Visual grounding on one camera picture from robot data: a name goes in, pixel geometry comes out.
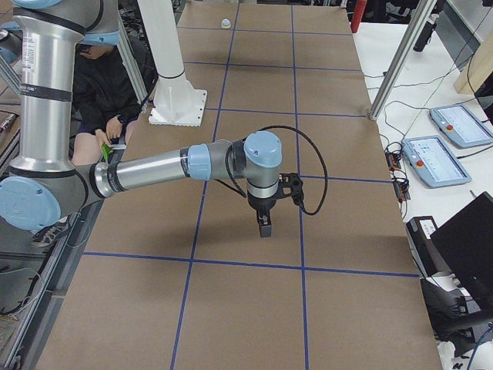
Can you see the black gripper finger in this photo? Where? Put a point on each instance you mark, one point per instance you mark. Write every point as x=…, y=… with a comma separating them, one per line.
x=264, y=223

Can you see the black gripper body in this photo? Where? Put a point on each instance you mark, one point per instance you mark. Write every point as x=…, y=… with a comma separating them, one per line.
x=260, y=203

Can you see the orange black circuit board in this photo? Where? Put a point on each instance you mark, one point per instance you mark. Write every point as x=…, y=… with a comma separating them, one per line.
x=399, y=178

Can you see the black power box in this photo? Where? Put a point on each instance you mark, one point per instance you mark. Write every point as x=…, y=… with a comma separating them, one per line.
x=426, y=256

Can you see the near blue teach pendant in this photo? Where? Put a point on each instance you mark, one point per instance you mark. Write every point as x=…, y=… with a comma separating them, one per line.
x=433, y=162

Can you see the blue teach pendant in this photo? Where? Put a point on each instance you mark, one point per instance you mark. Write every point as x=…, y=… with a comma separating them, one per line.
x=433, y=162
x=461, y=126

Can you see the seated person in black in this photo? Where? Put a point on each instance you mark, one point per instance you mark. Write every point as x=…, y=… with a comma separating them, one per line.
x=106, y=100

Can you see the black laptop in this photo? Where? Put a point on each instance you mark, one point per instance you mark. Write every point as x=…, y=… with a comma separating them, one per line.
x=465, y=243

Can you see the far blue teach pendant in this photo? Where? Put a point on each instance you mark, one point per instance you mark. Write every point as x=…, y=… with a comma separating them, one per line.
x=461, y=126

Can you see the grey sneaker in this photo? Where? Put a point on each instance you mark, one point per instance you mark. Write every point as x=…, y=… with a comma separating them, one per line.
x=49, y=235

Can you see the red cylinder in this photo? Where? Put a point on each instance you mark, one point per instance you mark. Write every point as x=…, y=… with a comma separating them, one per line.
x=357, y=16

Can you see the black bottle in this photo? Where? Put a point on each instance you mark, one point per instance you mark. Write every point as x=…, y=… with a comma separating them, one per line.
x=425, y=36

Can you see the wooden board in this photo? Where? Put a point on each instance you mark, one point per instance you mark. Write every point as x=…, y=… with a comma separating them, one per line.
x=477, y=70

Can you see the white pedestal column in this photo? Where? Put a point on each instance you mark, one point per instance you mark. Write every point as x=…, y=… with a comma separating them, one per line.
x=176, y=102

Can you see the aluminium frame post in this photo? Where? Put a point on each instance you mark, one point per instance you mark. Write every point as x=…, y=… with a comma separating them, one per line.
x=413, y=31

